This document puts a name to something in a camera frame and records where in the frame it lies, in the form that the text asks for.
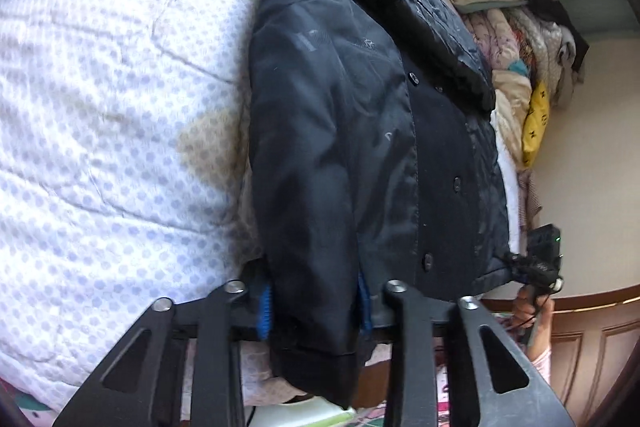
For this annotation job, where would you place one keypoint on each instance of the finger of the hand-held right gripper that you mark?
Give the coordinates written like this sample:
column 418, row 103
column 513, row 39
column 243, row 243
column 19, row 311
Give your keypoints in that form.
column 515, row 267

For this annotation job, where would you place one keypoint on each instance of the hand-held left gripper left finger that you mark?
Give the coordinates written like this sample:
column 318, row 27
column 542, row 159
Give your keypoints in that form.
column 265, row 312

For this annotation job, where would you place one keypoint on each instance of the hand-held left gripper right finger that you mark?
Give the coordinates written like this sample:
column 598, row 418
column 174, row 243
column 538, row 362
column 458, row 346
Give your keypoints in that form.
column 365, row 304

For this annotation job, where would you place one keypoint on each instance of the black buttoned jacket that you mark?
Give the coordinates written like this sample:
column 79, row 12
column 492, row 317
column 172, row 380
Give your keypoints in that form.
column 325, row 132

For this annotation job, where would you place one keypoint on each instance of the person's right forearm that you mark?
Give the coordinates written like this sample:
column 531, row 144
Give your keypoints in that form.
column 542, row 362

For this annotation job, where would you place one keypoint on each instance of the person's right hand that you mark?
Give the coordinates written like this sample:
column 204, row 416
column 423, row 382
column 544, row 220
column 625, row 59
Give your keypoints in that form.
column 525, row 309

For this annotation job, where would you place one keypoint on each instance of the brown striped cloth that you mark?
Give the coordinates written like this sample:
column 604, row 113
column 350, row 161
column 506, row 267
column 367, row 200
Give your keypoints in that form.
column 529, row 199

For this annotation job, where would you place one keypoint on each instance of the brown wooden panelled board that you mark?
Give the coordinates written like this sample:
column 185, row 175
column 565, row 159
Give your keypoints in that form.
column 590, row 332

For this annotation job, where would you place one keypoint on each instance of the yellow patterned pillow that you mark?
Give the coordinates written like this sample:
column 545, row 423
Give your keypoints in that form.
column 536, row 127

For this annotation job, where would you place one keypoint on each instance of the teal cloth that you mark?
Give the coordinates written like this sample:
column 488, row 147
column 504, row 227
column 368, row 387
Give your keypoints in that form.
column 516, row 68

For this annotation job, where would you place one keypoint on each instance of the grey garment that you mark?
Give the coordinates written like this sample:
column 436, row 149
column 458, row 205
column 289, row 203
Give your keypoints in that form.
column 570, row 57

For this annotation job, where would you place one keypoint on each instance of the pile of folded blankets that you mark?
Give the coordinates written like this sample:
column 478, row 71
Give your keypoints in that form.
column 540, row 47

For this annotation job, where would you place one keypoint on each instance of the pink floral quilt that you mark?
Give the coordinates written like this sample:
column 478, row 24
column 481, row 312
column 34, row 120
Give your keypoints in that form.
column 485, row 37

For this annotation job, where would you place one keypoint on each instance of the black cloth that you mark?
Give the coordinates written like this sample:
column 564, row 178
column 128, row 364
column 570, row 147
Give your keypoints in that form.
column 555, row 14

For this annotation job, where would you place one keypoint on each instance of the green curtain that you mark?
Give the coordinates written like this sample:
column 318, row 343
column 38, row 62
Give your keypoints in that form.
column 585, row 7

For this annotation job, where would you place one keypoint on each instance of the white quilted bed sheet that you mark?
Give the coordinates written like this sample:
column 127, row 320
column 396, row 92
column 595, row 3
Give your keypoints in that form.
column 100, row 107

